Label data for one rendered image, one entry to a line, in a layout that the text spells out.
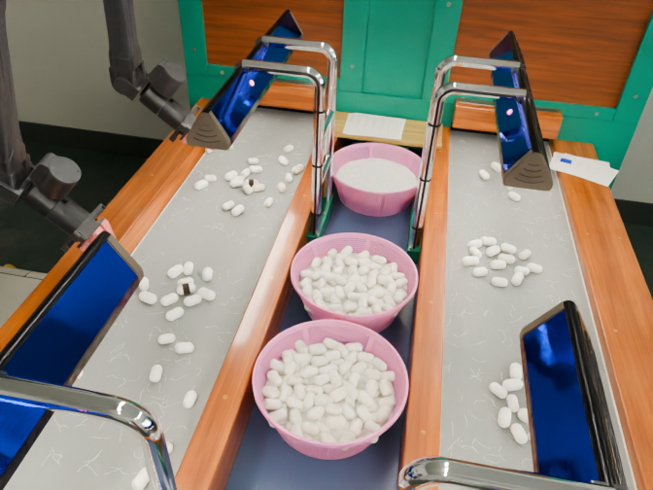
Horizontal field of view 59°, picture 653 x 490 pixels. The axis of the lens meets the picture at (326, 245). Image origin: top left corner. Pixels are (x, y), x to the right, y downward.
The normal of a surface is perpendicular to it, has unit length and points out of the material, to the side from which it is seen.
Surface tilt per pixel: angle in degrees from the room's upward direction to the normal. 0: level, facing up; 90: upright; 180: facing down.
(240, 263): 0
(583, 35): 90
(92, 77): 90
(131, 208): 0
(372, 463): 0
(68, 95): 90
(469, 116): 90
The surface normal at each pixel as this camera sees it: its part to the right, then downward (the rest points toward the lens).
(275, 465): 0.04, -0.78
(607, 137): -0.18, 0.61
